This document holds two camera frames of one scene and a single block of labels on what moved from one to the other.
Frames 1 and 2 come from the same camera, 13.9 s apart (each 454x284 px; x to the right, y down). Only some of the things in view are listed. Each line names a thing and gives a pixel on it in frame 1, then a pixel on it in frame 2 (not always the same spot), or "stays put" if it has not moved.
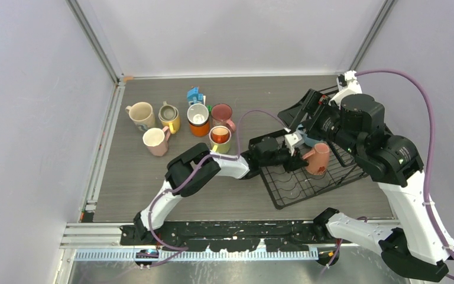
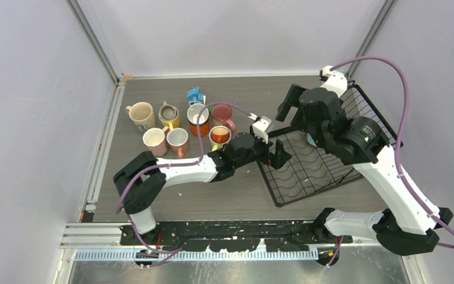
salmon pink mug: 318,160 -> 177,138
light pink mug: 156,139 stays put
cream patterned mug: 142,115 stays put
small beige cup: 168,112 stays put
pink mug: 221,115 stays put
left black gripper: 295,161 -> 276,160
